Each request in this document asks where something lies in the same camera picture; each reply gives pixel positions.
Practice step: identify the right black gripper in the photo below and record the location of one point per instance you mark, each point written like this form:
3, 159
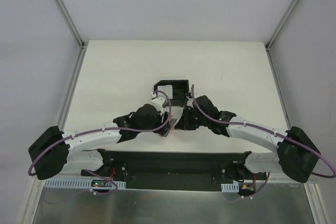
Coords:
185, 122

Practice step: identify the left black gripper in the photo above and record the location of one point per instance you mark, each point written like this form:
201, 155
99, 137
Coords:
165, 127

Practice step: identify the tan leather card holder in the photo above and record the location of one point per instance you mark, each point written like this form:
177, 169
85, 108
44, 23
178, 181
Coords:
170, 127

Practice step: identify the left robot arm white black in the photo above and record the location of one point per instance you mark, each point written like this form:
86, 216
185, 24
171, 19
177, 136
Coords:
50, 154

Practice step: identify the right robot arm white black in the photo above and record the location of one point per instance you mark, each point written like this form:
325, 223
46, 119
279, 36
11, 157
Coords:
290, 151

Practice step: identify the white cards stack in tray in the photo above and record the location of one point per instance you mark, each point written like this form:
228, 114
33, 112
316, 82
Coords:
167, 89

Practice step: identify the black card tray box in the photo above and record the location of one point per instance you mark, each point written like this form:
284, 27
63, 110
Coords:
180, 89

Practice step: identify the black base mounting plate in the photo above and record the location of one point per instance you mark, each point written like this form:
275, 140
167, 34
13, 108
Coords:
175, 171

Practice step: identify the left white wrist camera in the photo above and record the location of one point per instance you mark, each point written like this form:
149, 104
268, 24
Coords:
160, 102

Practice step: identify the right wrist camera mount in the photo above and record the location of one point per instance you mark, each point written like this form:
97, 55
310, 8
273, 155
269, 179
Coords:
189, 96

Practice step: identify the right white cable duct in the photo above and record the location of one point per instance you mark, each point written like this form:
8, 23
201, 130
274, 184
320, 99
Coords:
230, 188

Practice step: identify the white cable duct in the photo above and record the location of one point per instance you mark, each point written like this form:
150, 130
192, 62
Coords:
78, 183
230, 188

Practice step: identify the left white cable duct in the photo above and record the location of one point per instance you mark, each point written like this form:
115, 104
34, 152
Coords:
78, 183

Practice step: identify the left table side rail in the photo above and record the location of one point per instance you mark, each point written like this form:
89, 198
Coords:
71, 88

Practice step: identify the right aluminium frame post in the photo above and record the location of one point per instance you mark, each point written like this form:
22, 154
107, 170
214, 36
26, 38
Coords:
281, 25

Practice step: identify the aluminium frame post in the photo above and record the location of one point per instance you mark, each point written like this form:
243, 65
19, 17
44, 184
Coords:
281, 25
70, 23

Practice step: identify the left aluminium frame post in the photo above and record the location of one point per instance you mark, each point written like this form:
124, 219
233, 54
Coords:
70, 23

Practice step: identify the aluminium cross rail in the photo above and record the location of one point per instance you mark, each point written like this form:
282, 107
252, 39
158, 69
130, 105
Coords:
313, 179

